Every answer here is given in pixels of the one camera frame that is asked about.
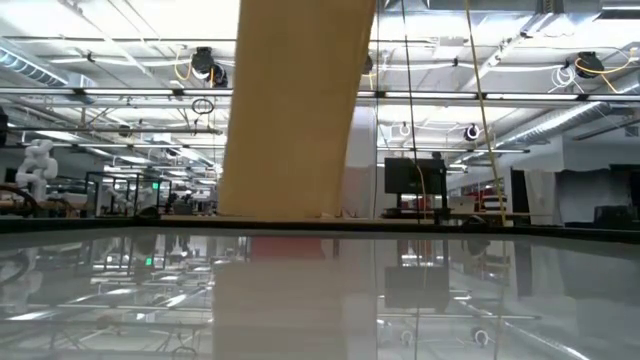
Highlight orange waffle-weave towel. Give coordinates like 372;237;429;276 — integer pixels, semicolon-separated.
217;0;378;220

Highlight yellow cable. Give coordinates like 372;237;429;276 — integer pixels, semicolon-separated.
463;0;507;227

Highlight black frame enclosure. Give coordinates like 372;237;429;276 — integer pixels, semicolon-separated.
83;170;174;217

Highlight hanging black cable loop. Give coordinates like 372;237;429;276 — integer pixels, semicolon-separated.
191;97;216;116

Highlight white robot figure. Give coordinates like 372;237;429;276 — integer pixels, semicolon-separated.
13;138;60;202

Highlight black monitor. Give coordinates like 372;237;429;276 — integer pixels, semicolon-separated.
383;157;448;211

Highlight white hanging cloth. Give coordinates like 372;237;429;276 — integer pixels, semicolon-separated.
523;169;566;227

